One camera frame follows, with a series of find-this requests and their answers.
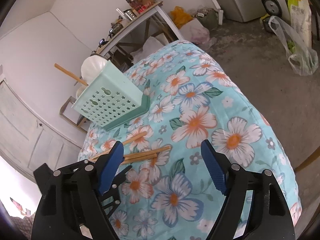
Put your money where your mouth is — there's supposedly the mint green utensil basket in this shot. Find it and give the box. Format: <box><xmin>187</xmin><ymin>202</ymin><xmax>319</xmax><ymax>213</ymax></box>
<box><xmin>72</xmin><ymin>61</ymin><xmax>150</xmax><ymax>131</ymax></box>

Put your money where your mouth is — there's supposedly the floral blue tablecloth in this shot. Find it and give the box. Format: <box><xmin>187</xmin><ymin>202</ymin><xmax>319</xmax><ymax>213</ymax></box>
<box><xmin>79</xmin><ymin>41</ymin><xmax>302</xmax><ymax>239</ymax></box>

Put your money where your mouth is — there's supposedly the clear plastic bag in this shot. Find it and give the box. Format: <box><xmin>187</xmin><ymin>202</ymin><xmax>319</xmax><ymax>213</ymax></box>
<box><xmin>268</xmin><ymin>16</ymin><xmax>319</xmax><ymax>76</ymax></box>

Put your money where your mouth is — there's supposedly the white door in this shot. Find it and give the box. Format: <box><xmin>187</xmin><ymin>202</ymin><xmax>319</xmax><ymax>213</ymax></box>
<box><xmin>0</xmin><ymin>80</ymin><xmax>80</xmax><ymax>182</ymax></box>

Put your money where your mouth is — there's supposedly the wooden chopstick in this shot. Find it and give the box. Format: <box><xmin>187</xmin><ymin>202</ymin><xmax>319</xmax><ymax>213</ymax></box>
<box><xmin>89</xmin><ymin>132</ymin><xmax>147</xmax><ymax>161</ymax></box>
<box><xmin>121</xmin><ymin>153</ymin><xmax>157</xmax><ymax>165</ymax></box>
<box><xmin>124</xmin><ymin>146</ymin><xmax>171</xmax><ymax>160</ymax></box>
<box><xmin>54</xmin><ymin>63</ymin><xmax>88</xmax><ymax>87</ymax></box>

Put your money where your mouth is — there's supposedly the white rice sack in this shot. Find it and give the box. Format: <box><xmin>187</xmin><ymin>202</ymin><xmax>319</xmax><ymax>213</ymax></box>
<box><xmin>287</xmin><ymin>0</ymin><xmax>312</xmax><ymax>48</ymax></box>

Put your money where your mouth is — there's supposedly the yellow plastic bag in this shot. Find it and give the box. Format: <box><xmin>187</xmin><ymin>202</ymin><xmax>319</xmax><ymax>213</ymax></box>
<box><xmin>170</xmin><ymin>6</ymin><xmax>194</xmax><ymax>29</ymax></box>

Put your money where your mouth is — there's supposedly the wooden chair dark seat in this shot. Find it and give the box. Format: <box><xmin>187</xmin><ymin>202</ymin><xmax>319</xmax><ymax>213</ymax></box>
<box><xmin>59</xmin><ymin>96</ymin><xmax>89</xmax><ymax>132</ymax></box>

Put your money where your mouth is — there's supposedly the white long side table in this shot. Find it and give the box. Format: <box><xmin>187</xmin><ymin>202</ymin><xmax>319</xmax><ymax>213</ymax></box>
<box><xmin>95</xmin><ymin>1</ymin><xmax>184</xmax><ymax>55</ymax></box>

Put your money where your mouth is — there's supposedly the white plastic ladle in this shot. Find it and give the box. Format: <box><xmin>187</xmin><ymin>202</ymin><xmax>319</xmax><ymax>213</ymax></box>
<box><xmin>81</xmin><ymin>55</ymin><xmax>107</xmax><ymax>84</ymax></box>

